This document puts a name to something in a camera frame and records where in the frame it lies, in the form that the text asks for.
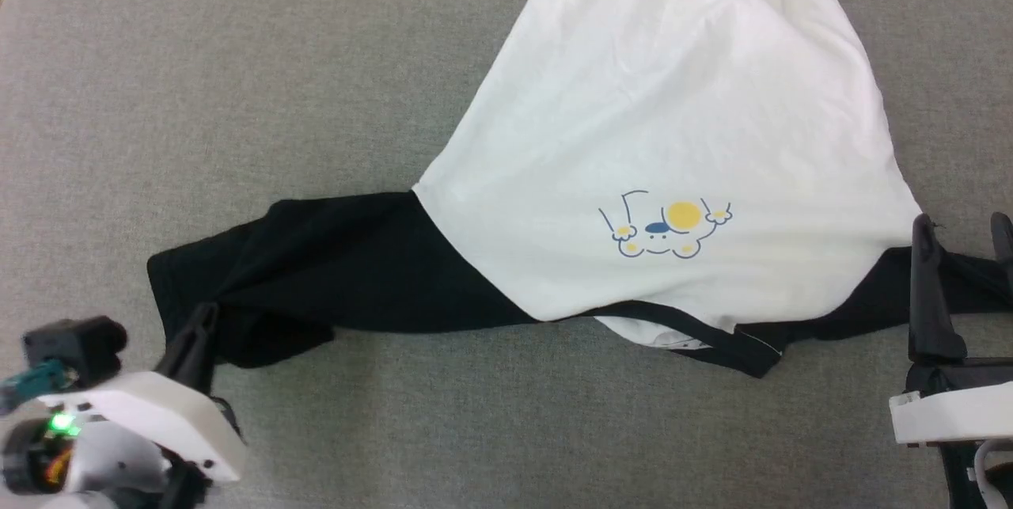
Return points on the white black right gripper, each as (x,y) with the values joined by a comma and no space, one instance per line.
(957,410)

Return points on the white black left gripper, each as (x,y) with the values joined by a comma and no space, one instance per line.
(158,414)

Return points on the white black long-sleeve shirt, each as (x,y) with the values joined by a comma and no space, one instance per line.
(673,97)

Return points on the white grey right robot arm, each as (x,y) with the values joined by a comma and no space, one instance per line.
(961,481)

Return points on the grey fabric sofa cushion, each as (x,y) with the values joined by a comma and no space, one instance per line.
(316,81)

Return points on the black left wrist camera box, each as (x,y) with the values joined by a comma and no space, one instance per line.
(75,347)

